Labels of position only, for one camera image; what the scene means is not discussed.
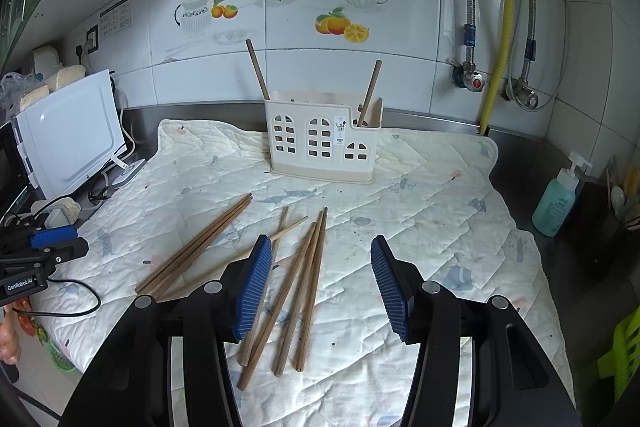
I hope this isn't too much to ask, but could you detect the clear plastic bag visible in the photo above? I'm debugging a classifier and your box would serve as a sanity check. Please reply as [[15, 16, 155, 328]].
[[0, 72, 41, 108]]

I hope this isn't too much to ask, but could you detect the green plastic basket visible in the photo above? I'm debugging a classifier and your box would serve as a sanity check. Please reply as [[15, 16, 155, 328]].
[[597, 307, 640, 400]]

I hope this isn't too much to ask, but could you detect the bunch of wooden chopsticks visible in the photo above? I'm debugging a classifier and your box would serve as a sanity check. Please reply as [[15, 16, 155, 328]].
[[134, 193, 329, 392]]

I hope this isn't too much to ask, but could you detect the yellowish sponge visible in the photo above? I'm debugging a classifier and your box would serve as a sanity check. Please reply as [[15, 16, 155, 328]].
[[15, 87, 51, 110], [42, 64, 86, 90]]

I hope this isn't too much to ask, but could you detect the valve with red handle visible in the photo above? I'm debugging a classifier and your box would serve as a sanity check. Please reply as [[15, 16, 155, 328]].
[[452, 61, 486, 92]]

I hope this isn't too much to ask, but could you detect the white quilted mat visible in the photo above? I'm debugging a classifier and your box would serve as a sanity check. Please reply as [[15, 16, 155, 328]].
[[27, 119, 576, 427]]

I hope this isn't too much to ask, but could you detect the metal pipe valve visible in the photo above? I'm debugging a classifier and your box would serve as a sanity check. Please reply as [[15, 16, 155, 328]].
[[502, 77, 541, 110]]

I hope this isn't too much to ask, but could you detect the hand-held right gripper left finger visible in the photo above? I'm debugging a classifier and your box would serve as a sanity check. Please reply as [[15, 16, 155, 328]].
[[60, 235, 273, 427]]

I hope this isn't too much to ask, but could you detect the red orange plastic bag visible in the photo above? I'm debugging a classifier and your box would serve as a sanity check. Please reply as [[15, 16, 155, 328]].
[[12, 299, 48, 338]]

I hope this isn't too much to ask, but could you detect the yellow gas hose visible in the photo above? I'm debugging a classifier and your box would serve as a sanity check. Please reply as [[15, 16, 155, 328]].
[[480, 0, 526, 135]]

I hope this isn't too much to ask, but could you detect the green soap pump bottle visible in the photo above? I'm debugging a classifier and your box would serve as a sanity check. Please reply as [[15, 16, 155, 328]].
[[531, 152, 593, 238]]

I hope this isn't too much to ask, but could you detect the white plug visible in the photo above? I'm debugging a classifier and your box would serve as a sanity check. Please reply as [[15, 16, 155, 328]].
[[32, 199, 81, 228]]

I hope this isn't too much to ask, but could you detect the single wooden chopstick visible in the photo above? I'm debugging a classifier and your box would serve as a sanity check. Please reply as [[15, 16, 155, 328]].
[[356, 59, 383, 128], [245, 39, 271, 102]]

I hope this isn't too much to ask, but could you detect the green mesh basket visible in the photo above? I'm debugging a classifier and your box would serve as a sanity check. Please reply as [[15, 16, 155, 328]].
[[45, 337, 83, 375]]

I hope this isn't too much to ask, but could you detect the person's left hand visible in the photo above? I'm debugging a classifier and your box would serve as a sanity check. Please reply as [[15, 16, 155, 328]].
[[0, 309, 20, 364]]

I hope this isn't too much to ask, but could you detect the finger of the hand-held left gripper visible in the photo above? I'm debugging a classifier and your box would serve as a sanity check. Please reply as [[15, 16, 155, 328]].
[[35, 239, 90, 278], [31, 226, 79, 250]]

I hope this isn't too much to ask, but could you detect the cream plastic chopstick holder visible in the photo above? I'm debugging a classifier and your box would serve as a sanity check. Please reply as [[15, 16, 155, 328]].
[[263, 91, 385, 185]]

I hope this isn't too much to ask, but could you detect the black kitchen appliance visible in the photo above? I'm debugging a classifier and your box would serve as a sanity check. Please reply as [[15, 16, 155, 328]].
[[0, 122, 31, 218]]

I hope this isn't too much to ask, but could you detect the wall label chart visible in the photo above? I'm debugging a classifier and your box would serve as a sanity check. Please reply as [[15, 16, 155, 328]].
[[98, 0, 132, 38]]

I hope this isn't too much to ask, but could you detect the white power cable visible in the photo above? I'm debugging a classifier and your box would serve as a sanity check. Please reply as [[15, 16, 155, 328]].
[[112, 79, 137, 158]]

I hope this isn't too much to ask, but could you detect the black cable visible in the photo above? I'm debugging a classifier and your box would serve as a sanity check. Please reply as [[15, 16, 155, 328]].
[[47, 277, 101, 315]]

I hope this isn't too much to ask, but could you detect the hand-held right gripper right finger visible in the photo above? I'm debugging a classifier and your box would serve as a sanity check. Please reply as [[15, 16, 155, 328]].
[[371, 235, 583, 427]]

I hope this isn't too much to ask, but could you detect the white kitchen appliance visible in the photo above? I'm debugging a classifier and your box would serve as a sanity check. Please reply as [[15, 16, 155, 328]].
[[12, 68, 126, 200]]

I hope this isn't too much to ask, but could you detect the white power adapter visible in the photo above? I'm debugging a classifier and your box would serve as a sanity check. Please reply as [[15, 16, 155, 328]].
[[107, 157, 148, 188]]

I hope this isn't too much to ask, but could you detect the black utensil container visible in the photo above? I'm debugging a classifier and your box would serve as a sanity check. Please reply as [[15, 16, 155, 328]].
[[575, 179, 640, 258]]

